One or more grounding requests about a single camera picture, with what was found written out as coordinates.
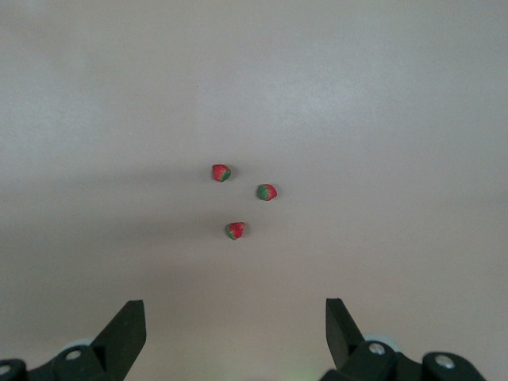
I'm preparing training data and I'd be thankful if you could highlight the red green toy strawberry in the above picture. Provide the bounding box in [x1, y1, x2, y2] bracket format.
[211, 164, 232, 183]
[256, 183, 279, 202]
[225, 221, 246, 241]

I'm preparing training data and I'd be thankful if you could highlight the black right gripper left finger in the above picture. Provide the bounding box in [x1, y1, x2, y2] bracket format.
[0, 299, 147, 381]

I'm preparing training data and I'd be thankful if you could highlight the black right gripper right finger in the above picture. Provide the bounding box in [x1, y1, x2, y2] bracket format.
[319, 297, 487, 381]

